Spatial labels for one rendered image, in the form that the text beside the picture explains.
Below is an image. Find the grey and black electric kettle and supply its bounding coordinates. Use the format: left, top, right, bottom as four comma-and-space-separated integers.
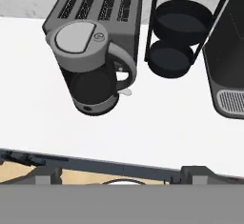
45, 20, 138, 117

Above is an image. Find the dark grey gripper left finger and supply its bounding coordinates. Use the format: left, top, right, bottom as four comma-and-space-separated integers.
2, 166, 63, 186

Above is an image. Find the white round object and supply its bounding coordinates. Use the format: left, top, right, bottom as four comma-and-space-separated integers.
102, 177, 147, 186

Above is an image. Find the black tiered wire stand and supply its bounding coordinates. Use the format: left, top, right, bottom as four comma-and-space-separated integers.
143, 0, 240, 79

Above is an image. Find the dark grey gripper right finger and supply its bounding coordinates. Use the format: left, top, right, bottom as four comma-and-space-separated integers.
180, 165, 244, 186

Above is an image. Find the grey four-slot toaster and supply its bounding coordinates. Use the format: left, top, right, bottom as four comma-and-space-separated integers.
41, 0, 144, 73

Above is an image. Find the black coffee machine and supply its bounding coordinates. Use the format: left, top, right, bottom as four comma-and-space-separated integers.
202, 0, 244, 121

